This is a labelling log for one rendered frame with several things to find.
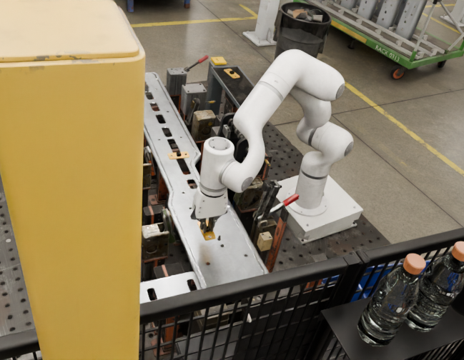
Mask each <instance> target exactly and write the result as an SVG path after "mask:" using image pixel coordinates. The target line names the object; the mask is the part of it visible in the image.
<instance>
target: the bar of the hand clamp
mask: <svg viewBox="0 0 464 360"><path fill-rule="evenodd" d="M280 188H282V185H279V184H278V182H277V180H270V182H269V184H268V183H267V182H265V183H263V185H262V190H263V191H265V195H264V196H263V198H262V201H261V203H260V206H259V209H258V210H257V213H256V215H255V218H254V220H255V221H258V219H257V217H258V216H260V215H261V217H260V220H259V222H260V221H261V220H267V217H268V215H269V213H270V210H271V208H272V205H273V204H274V202H275V199H276V197H277V194H278V192H279V190H280ZM259 222H258V224H259ZM258 224H257V226H258Z"/></svg>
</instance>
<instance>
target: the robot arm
mask: <svg viewBox="0 0 464 360"><path fill-rule="evenodd" d="M344 90H345V81H344V79H343V77H342V75H341V74H340V73H339V72H338V71H337V70H335V69H334V68H332V67H331V66H329V65H327V64H325V63H323V62H321V61H319V60H317V59H316V58H314V57H312V56H310V55H308V54H306V53H305V52H303V51H300V50H297V49H290V50H287V51H285V52H283V53H281V54H280V55H279V56H278V57H277V58H276V59H275V60H274V61H273V63H272V64H271V66H270V67H269V69H268V70H267V71H266V72H265V74H264V75H263V76H262V78H261V79H260V80H259V81H258V83H257V84H256V86H255V87H254V88H253V90H252V91H251V92H250V94H249V96H248V97H247V98H246V99H245V101H244V102H243V104H242V105H241V107H240V108H239V109H238V110H237V112H236V114H235V116H234V118H233V123H234V125H235V127H236V128H237V129H238V130H239V131H240V132H241V133H242V134H243V135H244V137H245V138H246V139H247V141H248V143H249V151H248V154H247V156H246V158H245V160H244V161H243V162H242V163H239V162H237V161H236V160H235V158H234V157H233V153H234V149H235V148H234V145H233V143H232V142H231V141H230V140H228V139H225V138H222V137H212V138H209V139H208V140H206V141H205V143H204V149H203V155H202V167H201V173H200V179H199V186H198V187H197V190H196V192H195V195H194V200H193V203H192V210H193V212H192V214H191V215H190V217H191V219H193V220H198V221H199V222H200V229H201V230H202V231H203V233H206V230H207V223H206V218H208V217H209V221H208V226H209V228H210V231H213V229H214V226H215V222H217V220H218V218H219V217H221V216H222V215H224V214H226V213H227V200H228V198H227V188H228V189H231V190H232V191H234V192H237V193H241V192H243V191H244V190H245V189H247V188H248V186H249V185H250V184H251V183H252V181H253V180H254V178H255V177H256V175H257V174H258V173H259V171H260V169H261V168H262V165H263V163H264V160H265V145H264V141H263V138H262V128H263V127H264V125H265V124H266V123H267V121H268V120H269V119H270V117H271V116H272V115H273V114H274V112H275V111H276V109H277V108H278V106H279V105H280V104H281V103H282V101H283V100H284V99H285V97H286V95H288V93H290V94H291V95H292V96H293V97H294V98H295V99H296V100H297V102H298V103H299V104H300V106H301V107H302V110H303V113H304V117H303V118H302V120H301V121H300V122H299V124H298V125H297V129H296V133H297V136H298V138H299V139H300V140H301V141H302V142H304V143H305V144H307V145H309V146H311V147H312V148H314V149H317V150H318V151H310V152H308V153H306V154H305V155H304V157H303V159H302V163H301V167H300V173H299V176H298V180H297V186H296V187H294V188H292V189H290V190H289V191H288V192H287V195H286V199H287V198H288V197H290V196H291V195H293V194H298V195H299V196H300V197H298V198H299V199H298V200H297V201H294V202H293V203H291V204H290V205H288V206H289V208H290V209H291V210H293V211H294V212H295V213H297V214H299V215H302V216H309V217H311V216H319V215H321V214H323V213H325V212H326V210H327V208H328V200H327V197H326V195H325V192H324V190H325V185H326V182H327V177H328V174H329V171H330V167H331V166H332V164H333V163H335V162H336V161H339V160H341V159H343V158H344V157H346V156H347V155H348V154H349V153H350V152H351V150H352V148H353V137H352V135H351V134H350V133H349V132H348V131H346V130H344V129H343V128H341V127H339V126H337V125H335V124H333V123H331V122H329V120H330V117H331V113H332V111H331V103H330V102H331V101H334V100H336V99H338V98H339V97H340V96H341V95H342V93H343V91H344Z"/></svg>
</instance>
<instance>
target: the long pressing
mask: <svg viewBox="0 0 464 360"><path fill-rule="evenodd" d="M145 82H146V84H147V85H148V86H149V91H144V135H145V137H146V140H147V142H148V144H149V147H150V149H151V151H152V153H153V156H154V159H155V161H156V163H157V166H158V168H159V171H160V173H161V175H162V178H163V179H164V182H165V185H166V187H167V190H168V192H169V198H168V202H167V208H168V209H169V212H170V214H171V215H172V220H173V222H174V225H175V227H176V230H177V232H178V234H179V237H180V239H181V242H182V245H183V247H184V250H185V252H186V254H187V257H188V259H189V262H190V264H191V266H192V269H193V272H194V273H195V274H196V275H197V278H198V280H199V283H200V286H201V287H202V289H204V288H207V287H211V286H216V285H220V284H226V283H229V282H232V281H238V280H241V279H247V278H250V277H253V276H259V275H263V274H268V273H269V271H268V270H267V267H266V266H265V264H264V262H263V260H262V259H261V257H260V255H259V253H258V251H257V250H256V248H255V245H254V244H253V243H252V240H251V238H250V237H249V235H248V233H247V231H246V230H245V228H244V226H243V224H242V222H241V221H240V218H239V217H238V215H237V213H236V211H235V209H234V208H233V206H232V204H231V202H230V201H229V199H228V200H227V213H226V214H224V215H222V216H221V217H219V218H218V220H217V222H215V226H214V229H213V232H214V234H215V236H216V239H213V240H209V241H205V240H204V237H203V235H202V232H201V231H200V229H199V226H198V224H197V222H198V220H193V219H191V217H190V215H191V214H192V212H193V210H192V209H189V208H192V203H193V200H194V195H195V192H196V190H197V189H191V188H190V187H189V185H188V183H187V180H194V182H195V184H196V185H197V187H198V186H199V179H200V175H199V173H198V171H197V169H196V167H195V165H196V163H197V162H198V161H199V160H200V159H201V153H200V151H199V149H198V147H197V145H196V144H195V142H194V139H193V138H192V136H191V134H190V132H189V130H188V129H187V127H186V125H185V123H184V122H183V120H182V117H181V116H180V114H179V112H178V110H177V108H176V106H175V105H174V103H173V101H172V99H171V97H170V96H169V94H168V92H167V90H166V89H165V87H164V84H163V83H162V80H161V79H160V77H159V75H158V74H157V73H155V72H147V73H145ZM146 92H150V93H151V94H152V96H153V98H154V99H150V100H149V99H147V97H146V94H145V93H146ZM150 104H157V106H158V108H159V111H153V110H152V107H151V105H150ZM167 111H168V112H167ZM157 115H162V116H163V118H164V120H165V122H166V123H165V124H160V123H159V122H158V120H157V118H156V116H157ZM162 128H168V129H169V131H170V133H171V135H172V136H171V137H166V136H165V135H164V132H163V131H162ZM180 137H181V138H180ZM158 139H160V140H158ZM168 139H174V141H175V143H176V145H177V147H178V149H179V151H180V152H183V151H187V152H188V154H189V158H183V159H184V161H185V163H186V165H187V167H188V169H189V171H190V173H191V174H187V175H184V174H183V173H182V170H181V169H180V167H179V164H178V162H177V159H169V157H168V155H167V154H169V153H173V152H172V149H171V147H170V145H169V143H168V141H167V140H168ZM182 192H184V194H183V193H182ZM219 235H220V236H221V240H220V241H218V240H217V239H218V236H219ZM222 244H224V247H221V245H222ZM245 255H247V256H245ZM207 263H209V265H207Z"/></svg>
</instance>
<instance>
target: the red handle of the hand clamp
mask: <svg viewBox="0 0 464 360"><path fill-rule="evenodd" d="M298 197H300V196H299V195H298V194H293V195H291V196H290V197H288V198H287V199H285V200H284V201H282V202H281V203H280V204H278V205H276V206H275V207H273V208H272V209H271V210H270V213H269V215H268V217H269V216H271V215H273V214H274V213H276V212H278V211H279V210H280V209H282V207H283V206H288V205H290V204H291V203H293V202H294V201H297V200H298V199H299V198H298ZM268 217H267V218H268Z"/></svg>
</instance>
